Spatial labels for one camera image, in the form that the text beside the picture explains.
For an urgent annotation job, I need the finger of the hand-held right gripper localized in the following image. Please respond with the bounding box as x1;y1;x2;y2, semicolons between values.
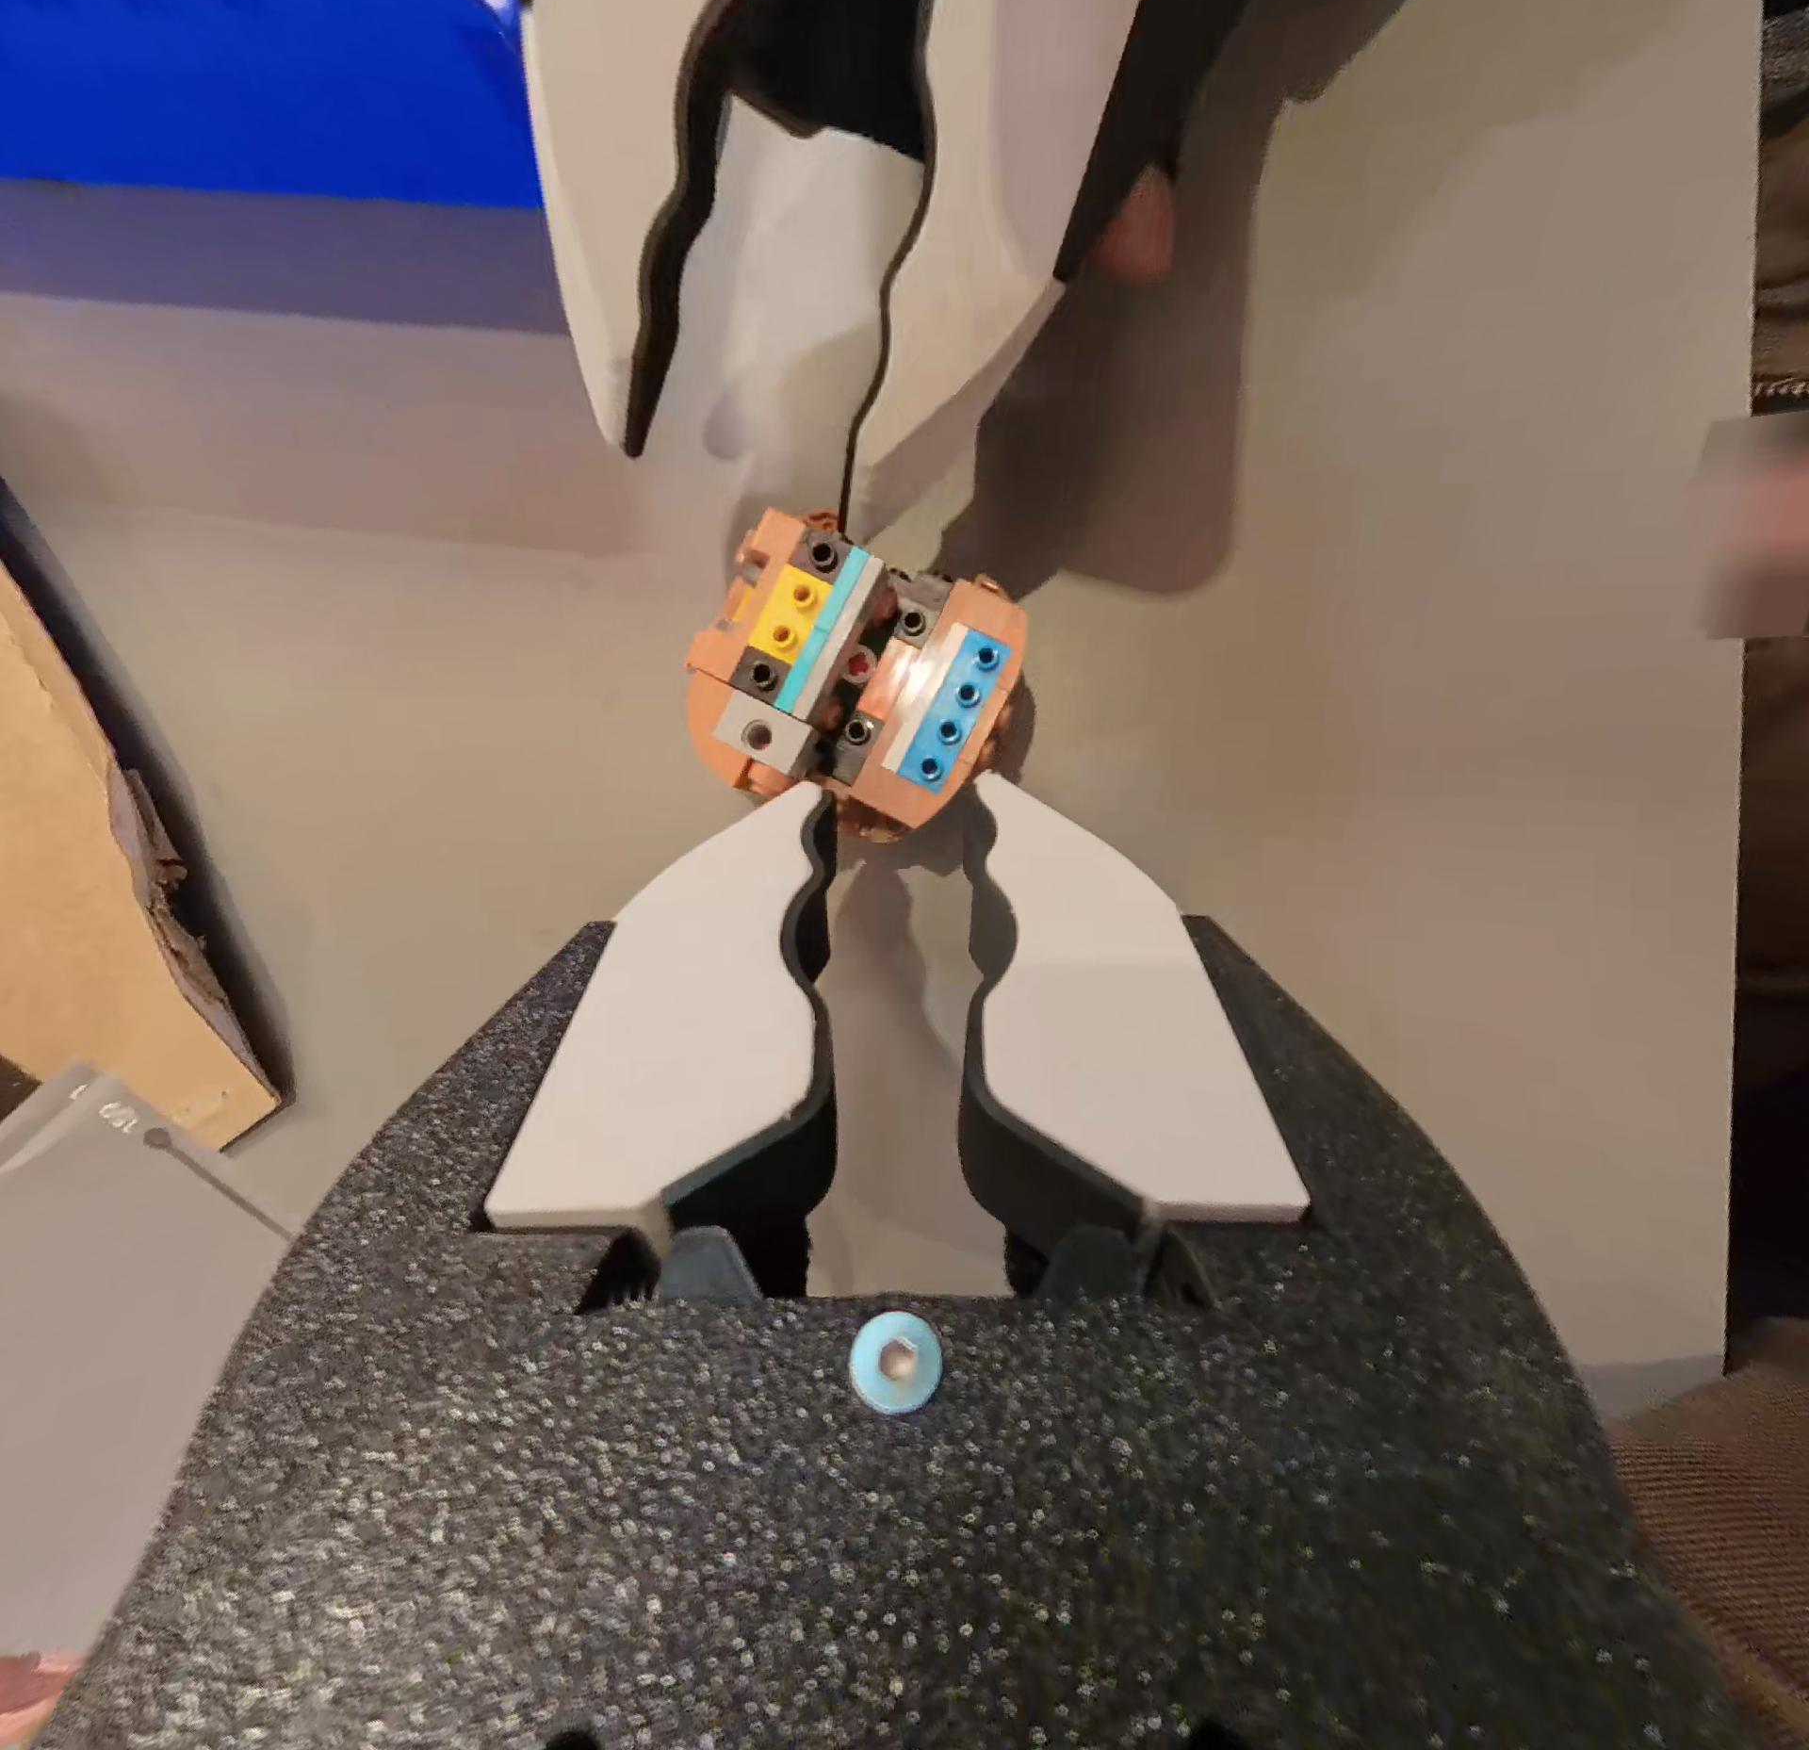
850;0;1166;541
524;0;940;541

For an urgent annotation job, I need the colourful toy brick model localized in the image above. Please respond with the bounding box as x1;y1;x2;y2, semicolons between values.
682;505;1031;842

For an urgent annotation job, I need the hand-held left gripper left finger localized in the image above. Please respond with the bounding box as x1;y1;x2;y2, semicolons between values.
487;789;840;1304

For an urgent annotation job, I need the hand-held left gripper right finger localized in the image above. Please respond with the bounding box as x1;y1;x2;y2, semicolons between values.
956;770;1314;1304

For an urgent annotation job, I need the blue plastic bin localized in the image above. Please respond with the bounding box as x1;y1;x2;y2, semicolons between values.
0;0;546;214

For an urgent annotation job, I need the printed cardboard box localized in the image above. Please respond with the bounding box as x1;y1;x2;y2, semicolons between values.
0;549;285;1152

